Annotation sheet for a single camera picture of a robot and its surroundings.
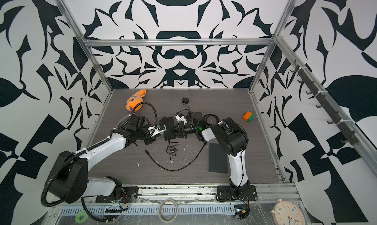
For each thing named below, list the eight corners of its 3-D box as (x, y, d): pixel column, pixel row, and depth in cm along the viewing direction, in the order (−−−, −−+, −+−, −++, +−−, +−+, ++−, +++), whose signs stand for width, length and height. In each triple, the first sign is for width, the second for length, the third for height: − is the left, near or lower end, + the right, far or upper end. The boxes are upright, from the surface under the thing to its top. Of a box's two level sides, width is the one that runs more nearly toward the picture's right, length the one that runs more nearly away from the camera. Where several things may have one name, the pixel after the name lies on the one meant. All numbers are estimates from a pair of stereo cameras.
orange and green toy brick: (240, 120, 106) (242, 117, 103) (246, 113, 110) (247, 110, 107) (249, 125, 103) (250, 122, 100) (254, 118, 107) (256, 115, 104)
